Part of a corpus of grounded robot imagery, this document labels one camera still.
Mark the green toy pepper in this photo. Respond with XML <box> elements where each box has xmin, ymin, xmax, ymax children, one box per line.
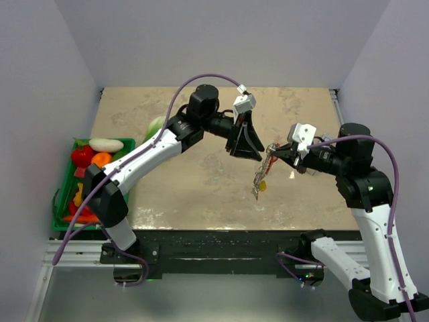
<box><xmin>111</xmin><ymin>150</ymin><xmax>129</xmax><ymax>162</ymax></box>

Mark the orange toy carrot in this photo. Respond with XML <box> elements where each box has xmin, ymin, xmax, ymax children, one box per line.
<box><xmin>62</xmin><ymin>215</ymin><xmax>99</xmax><ymax>224</ymax></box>

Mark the red toy chili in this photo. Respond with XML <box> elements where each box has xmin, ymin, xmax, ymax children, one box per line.
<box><xmin>68</xmin><ymin>201</ymin><xmax>93</xmax><ymax>217</ymax></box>

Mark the red box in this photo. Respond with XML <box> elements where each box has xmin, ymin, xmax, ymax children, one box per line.
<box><xmin>74</xmin><ymin>167</ymin><xmax>86</xmax><ymax>178</ymax></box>

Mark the red toy tomato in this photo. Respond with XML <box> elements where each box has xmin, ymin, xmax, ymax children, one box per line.
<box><xmin>70</xmin><ymin>145</ymin><xmax>94</xmax><ymax>168</ymax></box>

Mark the yellow toy pepper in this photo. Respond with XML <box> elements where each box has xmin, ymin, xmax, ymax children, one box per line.
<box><xmin>73</xmin><ymin>182</ymin><xmax>83</xmax><ymax>207</ymax></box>

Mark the white toy radish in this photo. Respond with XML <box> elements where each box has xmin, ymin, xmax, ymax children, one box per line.
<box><xmin>88</xmin><ymin>138</ymin><xmax>124</xmax><ymax>153</ymax></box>

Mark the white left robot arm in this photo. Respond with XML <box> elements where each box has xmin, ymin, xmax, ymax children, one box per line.
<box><xmin>82</xmin><ymin>85</ymin><xmax>264</xmax><ymax>263</ymax></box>

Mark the green lettuce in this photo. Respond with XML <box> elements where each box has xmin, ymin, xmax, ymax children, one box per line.
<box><xmin>144</xmin><ymin>116</ymin><xmax>166</xmax><ymax>142</ymax></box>

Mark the orange toy orange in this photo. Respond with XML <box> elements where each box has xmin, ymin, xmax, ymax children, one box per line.
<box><xmin>90</xmin><ymin>152</ymin><xmax>113</xmax><ymax>168</ymax></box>

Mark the green plastic basket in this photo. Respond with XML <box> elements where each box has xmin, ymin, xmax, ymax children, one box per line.
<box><xmin>51</xmin><ymin>138</ymin><xmax>135</xmax><ymax>231</ymax></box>

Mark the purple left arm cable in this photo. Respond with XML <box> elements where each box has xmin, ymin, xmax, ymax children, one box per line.
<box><xmin>52</xmin><ymin>72</ymin><xmax>249</xmax><ymax>288</ymax></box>

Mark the key bunch with red carabiner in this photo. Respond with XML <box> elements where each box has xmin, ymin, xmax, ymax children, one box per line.
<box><xmin>251</xmin><ymin>143</ymin><xmax>280</xmax><ymax>201</ymax></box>

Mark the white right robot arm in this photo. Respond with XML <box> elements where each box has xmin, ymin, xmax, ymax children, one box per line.
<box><xmin>272</xmin><ymin>123</ymin><xmax>428</xmax><ymax>321</ymax></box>

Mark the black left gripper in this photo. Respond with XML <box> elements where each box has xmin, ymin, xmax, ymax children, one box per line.
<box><xmin>202</xmin><ymin>110</ymin><xmax>263</xmax><ymax>162</ymax></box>

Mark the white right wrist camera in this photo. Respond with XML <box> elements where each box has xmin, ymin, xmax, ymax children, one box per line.
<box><xmin>287</xmin><ymin>123</ymin><xmax>316</xmax><ymax>160</ymax></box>

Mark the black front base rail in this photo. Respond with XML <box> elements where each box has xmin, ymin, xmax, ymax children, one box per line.
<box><xmin>100</xmin><ymin>229</ymin><xmax>329</xmax><ymax>279</ymax></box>

